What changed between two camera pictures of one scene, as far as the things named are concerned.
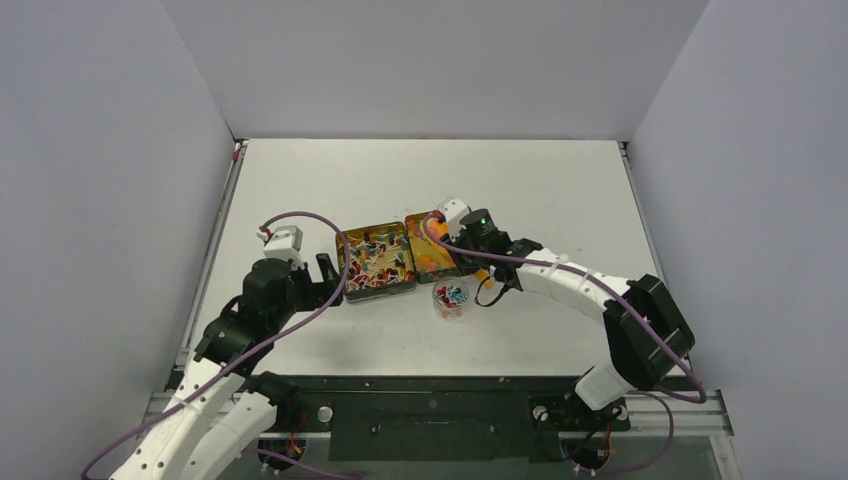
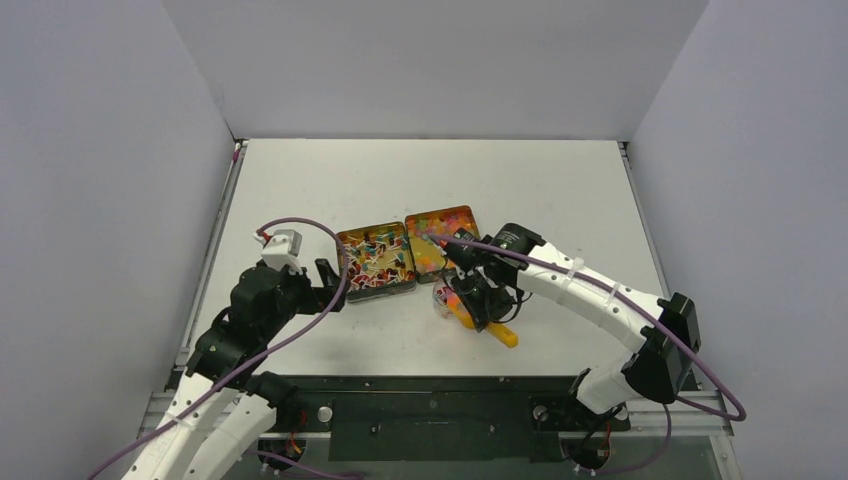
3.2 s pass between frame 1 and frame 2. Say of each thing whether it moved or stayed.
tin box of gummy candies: stayed
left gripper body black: stayed
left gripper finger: stayed
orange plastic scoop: moved
